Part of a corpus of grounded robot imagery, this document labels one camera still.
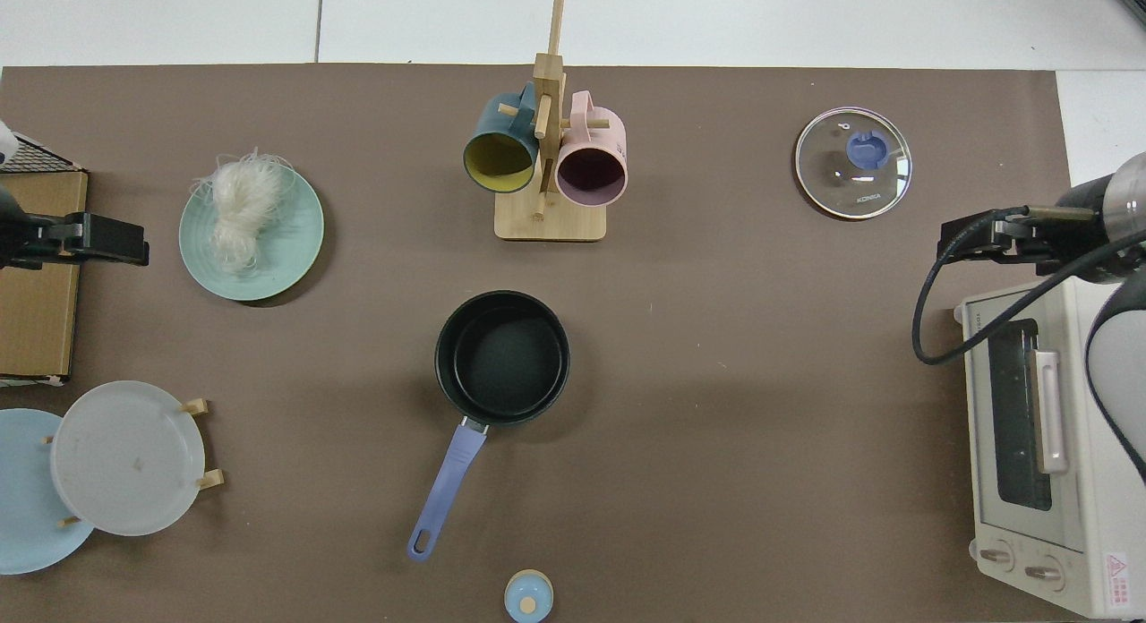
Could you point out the wooden cup stand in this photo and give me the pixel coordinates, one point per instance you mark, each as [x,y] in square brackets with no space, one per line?
[551,220]

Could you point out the white vermicelli bundle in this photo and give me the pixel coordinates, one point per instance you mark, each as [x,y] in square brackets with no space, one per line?
[242,202]

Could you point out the green round plate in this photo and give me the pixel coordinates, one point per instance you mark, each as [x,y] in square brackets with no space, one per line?
[286,247]

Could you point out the light blue round plate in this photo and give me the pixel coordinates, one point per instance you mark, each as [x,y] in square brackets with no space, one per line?
[27,516]

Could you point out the glass lid with blue knob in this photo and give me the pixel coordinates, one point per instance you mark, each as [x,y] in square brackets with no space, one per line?
[850,184]

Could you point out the dark teal cup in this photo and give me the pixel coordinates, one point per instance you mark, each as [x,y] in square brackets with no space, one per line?
[499,162]

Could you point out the grey round plate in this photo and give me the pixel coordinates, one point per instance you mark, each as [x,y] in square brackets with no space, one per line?
[125,457]

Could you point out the pale toaster oven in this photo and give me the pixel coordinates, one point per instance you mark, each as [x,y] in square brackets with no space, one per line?
[1012,426]

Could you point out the pink cup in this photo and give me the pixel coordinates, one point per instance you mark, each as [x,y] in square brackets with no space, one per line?
[591,171]

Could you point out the small blue round thing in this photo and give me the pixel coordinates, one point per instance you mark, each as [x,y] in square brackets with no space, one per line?
[528,596]

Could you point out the brown table cloth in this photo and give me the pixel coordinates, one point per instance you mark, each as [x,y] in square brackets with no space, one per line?
[716,381]

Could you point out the wooden plate rack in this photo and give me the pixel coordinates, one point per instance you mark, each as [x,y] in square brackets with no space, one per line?
[195,406]

